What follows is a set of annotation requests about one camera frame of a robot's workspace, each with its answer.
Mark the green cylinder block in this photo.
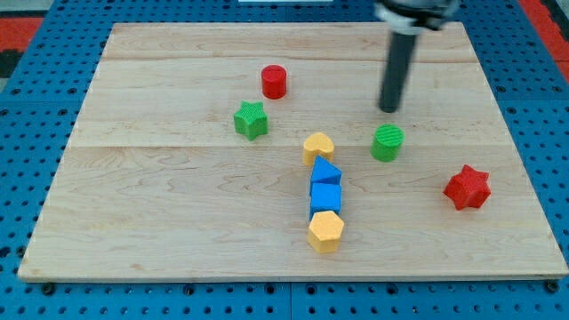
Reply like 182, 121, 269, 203
370, 124, 405, 162

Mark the red cylinder block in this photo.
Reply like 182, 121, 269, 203
261, 65, 287, 100

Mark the yellow hexagon block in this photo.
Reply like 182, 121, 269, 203
308, 211, 344, 253

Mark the red star block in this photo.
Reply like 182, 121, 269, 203
443, 164, 492, 211

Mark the wooden board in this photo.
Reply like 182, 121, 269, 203
19, 22, 568, 283

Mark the green star block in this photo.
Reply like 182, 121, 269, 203
234, 100, 268, 141

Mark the yellow heart block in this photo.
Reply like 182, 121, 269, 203
302, 132, 335, 166

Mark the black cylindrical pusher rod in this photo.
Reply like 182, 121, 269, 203
378, 32, 418, 113

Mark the blue cube block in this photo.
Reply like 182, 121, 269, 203
309, 183, 342, 220

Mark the blue triangle block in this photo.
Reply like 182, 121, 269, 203
309, 156, 342, 194

